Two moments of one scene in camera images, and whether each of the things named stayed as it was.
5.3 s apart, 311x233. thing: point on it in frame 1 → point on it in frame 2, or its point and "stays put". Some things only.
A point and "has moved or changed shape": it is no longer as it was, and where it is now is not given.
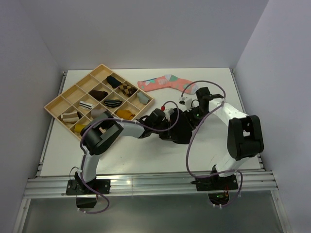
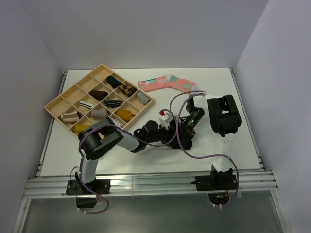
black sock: (181, 133) has moved or changed shape
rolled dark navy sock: (113, 82) stays put
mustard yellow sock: (78, 127) stays put
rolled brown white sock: (70, 117) stays put
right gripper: (188, 115) → (187, 132)
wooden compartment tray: (100, 91) stays put
